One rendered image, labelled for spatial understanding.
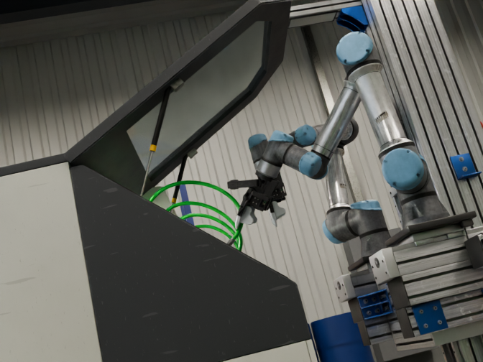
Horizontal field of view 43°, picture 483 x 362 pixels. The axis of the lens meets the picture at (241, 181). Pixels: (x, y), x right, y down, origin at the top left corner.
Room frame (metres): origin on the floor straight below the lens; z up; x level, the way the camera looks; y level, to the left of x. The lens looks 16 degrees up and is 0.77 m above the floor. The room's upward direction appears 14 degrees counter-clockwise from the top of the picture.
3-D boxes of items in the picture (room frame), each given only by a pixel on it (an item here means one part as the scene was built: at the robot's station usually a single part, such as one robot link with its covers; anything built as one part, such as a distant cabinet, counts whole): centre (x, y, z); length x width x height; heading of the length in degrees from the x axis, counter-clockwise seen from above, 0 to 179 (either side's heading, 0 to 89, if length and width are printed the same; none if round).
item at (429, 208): (1.94, -0.54, 1.09); 0.15 x 0.15 x 0.10
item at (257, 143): (2.25, -0.10, 1.53); 0.09 x 0.08 x 0.11; 137
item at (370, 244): (2.43, -0.46, 1.09); 0.15 x 0.15 x 0.10
